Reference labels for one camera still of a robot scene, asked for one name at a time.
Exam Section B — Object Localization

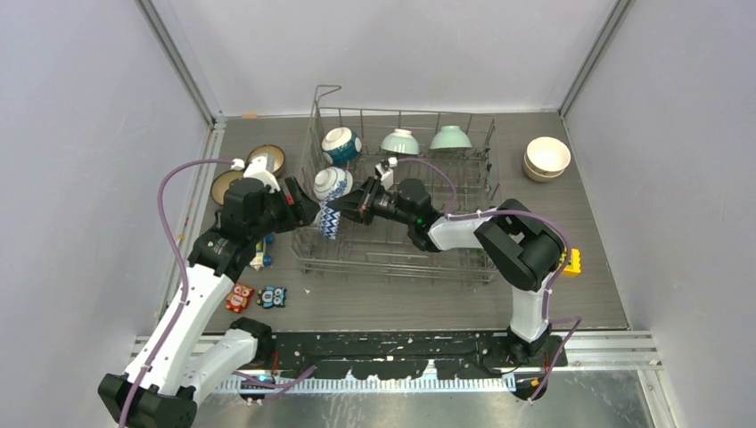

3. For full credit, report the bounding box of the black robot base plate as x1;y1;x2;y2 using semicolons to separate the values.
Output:
245;331;567;380

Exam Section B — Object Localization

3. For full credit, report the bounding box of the white bowl blue zigzag pattern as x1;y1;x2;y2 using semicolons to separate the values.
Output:
318;201;341;240

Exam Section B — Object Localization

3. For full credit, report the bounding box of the white bowl blue floral pattern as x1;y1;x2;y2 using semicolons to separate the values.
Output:
313;167;353;201

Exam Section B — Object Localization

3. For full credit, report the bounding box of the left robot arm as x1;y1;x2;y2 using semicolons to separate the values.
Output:
98;177;320;427

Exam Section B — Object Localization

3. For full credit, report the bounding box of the beige ceramic bowl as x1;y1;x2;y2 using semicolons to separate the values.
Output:
522;155;562;183
525;136;571;175

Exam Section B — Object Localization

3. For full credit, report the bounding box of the brown patterned bowl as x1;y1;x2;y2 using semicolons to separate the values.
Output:
246;144;286;177

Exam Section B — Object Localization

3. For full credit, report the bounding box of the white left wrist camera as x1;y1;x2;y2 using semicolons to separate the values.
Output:
231;157;281;193

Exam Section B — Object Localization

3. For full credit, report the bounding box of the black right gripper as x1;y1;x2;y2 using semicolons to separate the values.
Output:
327;176;415;226

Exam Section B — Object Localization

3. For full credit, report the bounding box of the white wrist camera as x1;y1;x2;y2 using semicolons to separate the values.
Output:
231;157;281;193
374;157;398;189

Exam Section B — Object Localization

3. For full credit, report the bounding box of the yellow toy window block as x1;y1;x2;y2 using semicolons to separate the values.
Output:
561;248;582;277

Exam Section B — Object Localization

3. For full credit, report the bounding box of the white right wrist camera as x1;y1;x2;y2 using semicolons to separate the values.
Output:
374;157;398;189

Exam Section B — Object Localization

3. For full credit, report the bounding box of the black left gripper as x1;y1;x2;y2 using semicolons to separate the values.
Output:
250;177;320;243

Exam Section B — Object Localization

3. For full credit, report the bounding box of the teal white bowl back left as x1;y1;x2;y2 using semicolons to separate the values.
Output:
321;127;362;166

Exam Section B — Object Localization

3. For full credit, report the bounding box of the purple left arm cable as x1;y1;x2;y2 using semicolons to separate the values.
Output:
118;157;317;428

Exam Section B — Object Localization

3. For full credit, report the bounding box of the mint green bowl right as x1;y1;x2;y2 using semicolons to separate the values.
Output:
430;125;472;150

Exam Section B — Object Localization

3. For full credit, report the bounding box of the dark teal glazed bowl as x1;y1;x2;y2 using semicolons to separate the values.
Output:
210;170;243;206

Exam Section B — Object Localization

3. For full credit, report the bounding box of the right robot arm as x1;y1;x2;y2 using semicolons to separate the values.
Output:
327;178;566;366

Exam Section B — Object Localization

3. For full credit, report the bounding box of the pale green bowl middle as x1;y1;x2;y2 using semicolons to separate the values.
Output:
380;128;420;155

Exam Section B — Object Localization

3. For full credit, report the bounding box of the grey wire dish rack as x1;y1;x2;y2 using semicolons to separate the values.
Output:
292;84;499;283

